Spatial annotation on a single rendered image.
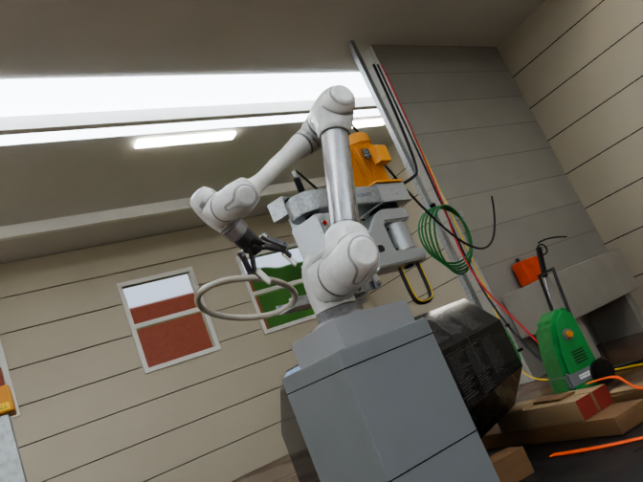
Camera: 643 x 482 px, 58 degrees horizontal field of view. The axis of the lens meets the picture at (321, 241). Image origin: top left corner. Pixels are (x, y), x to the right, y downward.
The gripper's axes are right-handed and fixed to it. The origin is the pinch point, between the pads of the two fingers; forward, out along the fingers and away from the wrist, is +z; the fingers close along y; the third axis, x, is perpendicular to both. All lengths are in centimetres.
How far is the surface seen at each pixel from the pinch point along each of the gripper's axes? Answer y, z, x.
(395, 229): 19, 80, -146
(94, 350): 585, 85, -374
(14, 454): 59, -30, 74
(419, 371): -28, 45, 29
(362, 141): 11, 32, -187
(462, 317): -1, 117, -83
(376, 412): -19, 36, 48
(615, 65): -150, 247, -544
